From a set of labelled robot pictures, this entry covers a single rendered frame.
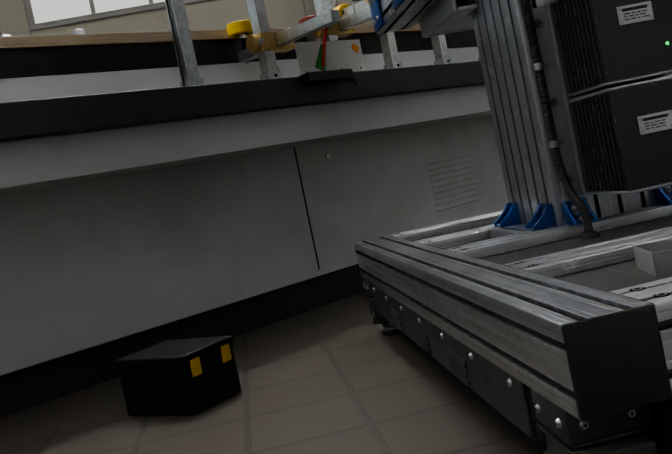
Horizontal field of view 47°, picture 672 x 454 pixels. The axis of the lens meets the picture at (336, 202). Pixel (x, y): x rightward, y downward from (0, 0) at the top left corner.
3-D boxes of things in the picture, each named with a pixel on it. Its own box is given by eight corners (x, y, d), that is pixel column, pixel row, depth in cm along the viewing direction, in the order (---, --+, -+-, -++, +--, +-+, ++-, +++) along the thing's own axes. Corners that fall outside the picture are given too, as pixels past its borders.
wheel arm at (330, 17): (342, 24, 202) (338, 8, 201) (332, 24, 199) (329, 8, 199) (248, 64, 234) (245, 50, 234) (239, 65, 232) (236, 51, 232)
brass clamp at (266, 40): (296, 47, 222) (293, 30, 221) (259, 49, 213) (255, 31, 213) (284, 53, 226) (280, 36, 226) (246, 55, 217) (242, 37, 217)
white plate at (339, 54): (366, 71, 239) (360, 39, 239) (302, 76, 222) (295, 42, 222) (365, 71, 240) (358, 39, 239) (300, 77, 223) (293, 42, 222)
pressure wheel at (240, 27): (261, 59, 236) (253, 21, 235) (258, 54, 228) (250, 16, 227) (235, 64, 236) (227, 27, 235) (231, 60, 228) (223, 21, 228)
